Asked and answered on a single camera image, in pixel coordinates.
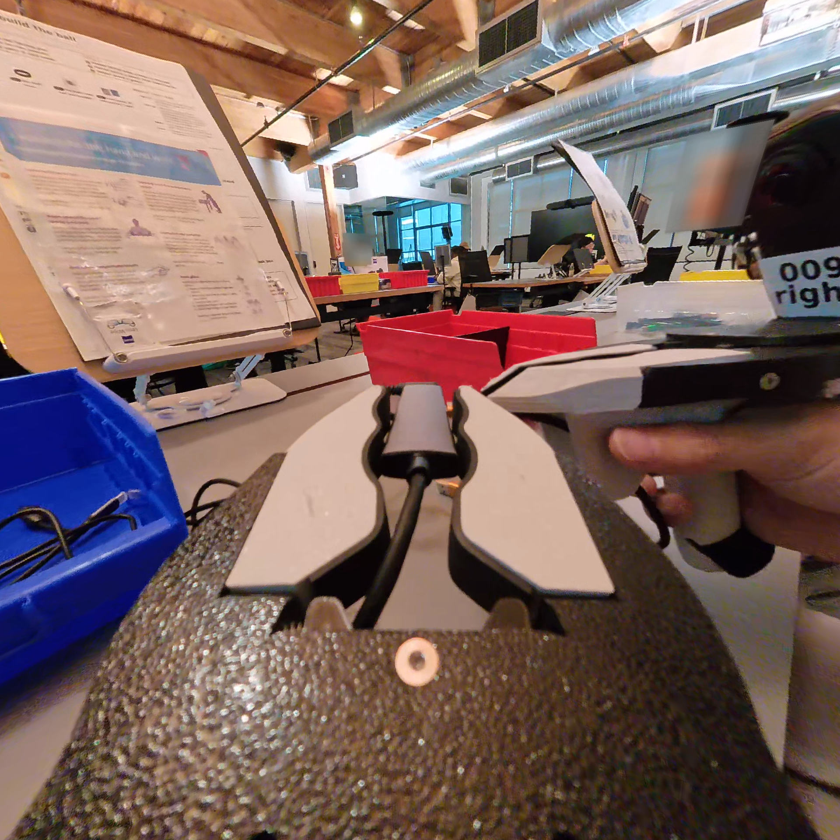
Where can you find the red storage bin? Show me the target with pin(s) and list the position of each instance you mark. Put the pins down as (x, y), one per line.
(323, 287)
(403, 279)

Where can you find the silver ventilation duct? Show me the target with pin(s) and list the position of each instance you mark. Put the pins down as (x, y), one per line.
(420, 98)
(590, 111)

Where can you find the yellow storage bin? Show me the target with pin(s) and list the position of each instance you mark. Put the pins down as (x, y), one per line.
(715, 275)
(359, 283)

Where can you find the blue parts bin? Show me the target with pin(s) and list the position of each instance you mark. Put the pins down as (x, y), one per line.
(79, 623)

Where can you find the black computer monitor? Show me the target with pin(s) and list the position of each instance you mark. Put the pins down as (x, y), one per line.
(558, 233)

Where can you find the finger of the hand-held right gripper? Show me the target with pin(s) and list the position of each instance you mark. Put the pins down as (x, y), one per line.
(577, 394)
(590, 361)

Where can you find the instruction sheet on stand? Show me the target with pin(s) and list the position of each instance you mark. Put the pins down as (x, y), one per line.
(249, 394)

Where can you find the black wall speaker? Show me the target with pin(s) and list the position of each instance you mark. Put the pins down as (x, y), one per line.
(345, 177)

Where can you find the long office desk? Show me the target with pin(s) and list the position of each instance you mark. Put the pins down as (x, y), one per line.
(525, 282)
(380, 294)

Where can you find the black round pendant lamp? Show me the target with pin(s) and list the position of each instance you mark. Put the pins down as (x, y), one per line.
(754, 117)

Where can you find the clear plastic storage box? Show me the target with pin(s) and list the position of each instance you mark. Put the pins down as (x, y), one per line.
(689, 305)

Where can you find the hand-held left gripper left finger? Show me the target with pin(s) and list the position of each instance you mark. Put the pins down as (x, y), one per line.
(308, 505)

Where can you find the red divided parts bin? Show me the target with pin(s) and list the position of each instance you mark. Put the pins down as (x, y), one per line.
(420, 361)

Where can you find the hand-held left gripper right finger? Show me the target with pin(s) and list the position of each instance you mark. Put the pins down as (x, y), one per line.
(531, 512)

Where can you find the wooden document stand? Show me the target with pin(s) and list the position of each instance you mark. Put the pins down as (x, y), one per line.
(610, 262)

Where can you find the person's right hand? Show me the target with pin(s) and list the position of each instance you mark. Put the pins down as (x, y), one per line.
(787, 472)

